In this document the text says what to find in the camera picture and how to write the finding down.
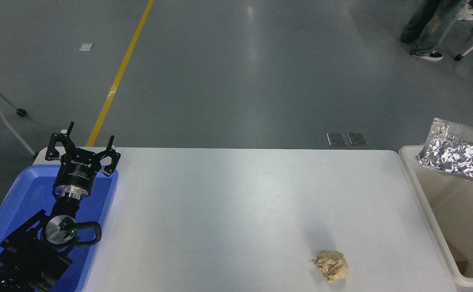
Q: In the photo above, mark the white paper scrap on floor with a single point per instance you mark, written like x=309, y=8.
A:
x=86, y=47

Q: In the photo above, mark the person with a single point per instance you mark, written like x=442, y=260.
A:
x=433, y=24

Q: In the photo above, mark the metal floor socket plate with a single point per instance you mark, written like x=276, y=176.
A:
x=336, y=138
x=357, y=138

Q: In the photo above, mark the large pale plastic bin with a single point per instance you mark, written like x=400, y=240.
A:
x=427, y=211

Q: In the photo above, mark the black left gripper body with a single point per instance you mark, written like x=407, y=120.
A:
x=76, y=172

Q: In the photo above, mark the crumpled tan paper ball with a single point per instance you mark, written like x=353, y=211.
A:
x=332, y=265

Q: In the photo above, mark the silver foil plate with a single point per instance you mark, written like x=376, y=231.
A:
x=459, y=156

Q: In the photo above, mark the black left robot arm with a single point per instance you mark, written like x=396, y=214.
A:
x=25, y=251

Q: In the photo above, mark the blue plastic tray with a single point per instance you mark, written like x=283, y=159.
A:
x=29, y=190

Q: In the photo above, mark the brown cardboard piece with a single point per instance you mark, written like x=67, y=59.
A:
x=459, y=261

